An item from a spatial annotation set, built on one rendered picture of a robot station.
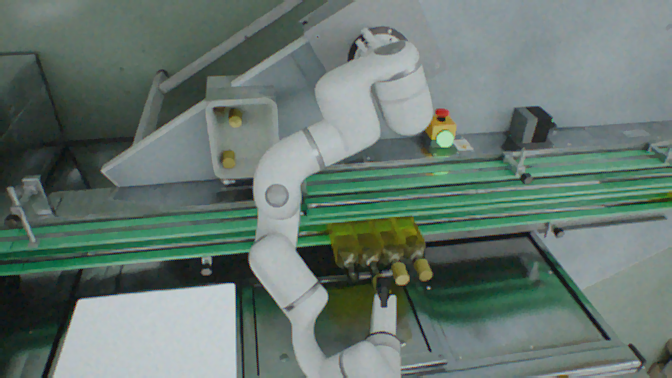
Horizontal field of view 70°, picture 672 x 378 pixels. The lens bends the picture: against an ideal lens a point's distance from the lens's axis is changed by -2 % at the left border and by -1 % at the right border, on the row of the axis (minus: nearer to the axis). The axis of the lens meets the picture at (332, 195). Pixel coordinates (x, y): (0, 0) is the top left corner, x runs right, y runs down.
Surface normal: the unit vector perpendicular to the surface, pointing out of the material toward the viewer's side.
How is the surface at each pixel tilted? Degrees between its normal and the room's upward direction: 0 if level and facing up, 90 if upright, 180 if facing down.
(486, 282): 89
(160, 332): 90
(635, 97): 0
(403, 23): 5
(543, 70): 0
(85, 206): 90
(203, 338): 90
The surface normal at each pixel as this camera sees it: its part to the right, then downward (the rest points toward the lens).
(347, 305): 0.01, -0.82
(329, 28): 0.11, 0.55
